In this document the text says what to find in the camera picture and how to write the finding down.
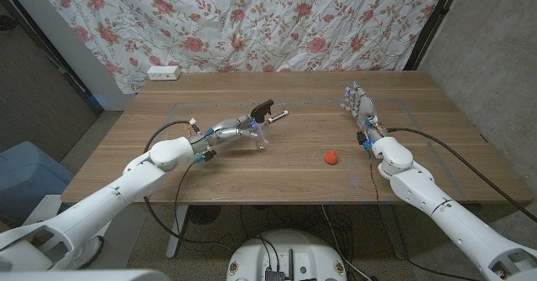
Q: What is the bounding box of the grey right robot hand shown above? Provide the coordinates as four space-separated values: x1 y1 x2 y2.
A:
340 81 386 146

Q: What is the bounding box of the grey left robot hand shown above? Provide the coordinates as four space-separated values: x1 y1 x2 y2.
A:
189 113 260 156

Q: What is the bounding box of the clear plastic spray bottle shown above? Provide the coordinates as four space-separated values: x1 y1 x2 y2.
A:
252 121 272 151

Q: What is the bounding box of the white and maroon marker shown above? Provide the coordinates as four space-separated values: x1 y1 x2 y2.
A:
267 109 289 125

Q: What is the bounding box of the black round disc under table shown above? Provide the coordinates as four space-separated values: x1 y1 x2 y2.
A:
187 205 222 226

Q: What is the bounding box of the white power strip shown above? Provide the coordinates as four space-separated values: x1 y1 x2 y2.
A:
146 65 182 81

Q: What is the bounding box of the floral print backdrop cloth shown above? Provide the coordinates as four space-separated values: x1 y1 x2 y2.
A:
31 0 450 96

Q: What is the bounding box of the white table leg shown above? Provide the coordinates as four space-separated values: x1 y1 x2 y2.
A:
165 204 190 260

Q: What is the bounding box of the white robot torso base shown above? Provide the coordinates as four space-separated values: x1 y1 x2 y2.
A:
225 229 348 281

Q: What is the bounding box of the grey table leg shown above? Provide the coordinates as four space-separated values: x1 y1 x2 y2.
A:
378 203 409 260

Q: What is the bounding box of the white floor board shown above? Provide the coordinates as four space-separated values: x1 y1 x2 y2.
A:
23 194 148 269

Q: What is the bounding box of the white robot chest cover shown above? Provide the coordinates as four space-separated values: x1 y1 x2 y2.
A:
0 268 171 281

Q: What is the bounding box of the blue plastic bin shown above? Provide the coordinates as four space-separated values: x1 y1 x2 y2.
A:
0 141 76 230

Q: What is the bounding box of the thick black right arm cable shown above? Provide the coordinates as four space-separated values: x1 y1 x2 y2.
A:
385 127 537 223

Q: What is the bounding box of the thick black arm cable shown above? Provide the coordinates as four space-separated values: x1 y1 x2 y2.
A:
385 127 537 223
143 120 236 248

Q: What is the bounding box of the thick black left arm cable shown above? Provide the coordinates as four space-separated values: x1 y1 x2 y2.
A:
143 120 236 248

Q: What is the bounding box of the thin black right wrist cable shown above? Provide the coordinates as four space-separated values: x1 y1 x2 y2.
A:
367 146 483 281

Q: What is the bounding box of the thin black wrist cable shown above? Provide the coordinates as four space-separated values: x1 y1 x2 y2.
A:
174 159 201 248
367 146 483 281

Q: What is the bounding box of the thin black left wrist cable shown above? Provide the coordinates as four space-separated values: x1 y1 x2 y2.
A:
174 159 201 248

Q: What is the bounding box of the white floor cable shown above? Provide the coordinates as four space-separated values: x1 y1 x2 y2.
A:
321 205 373 281

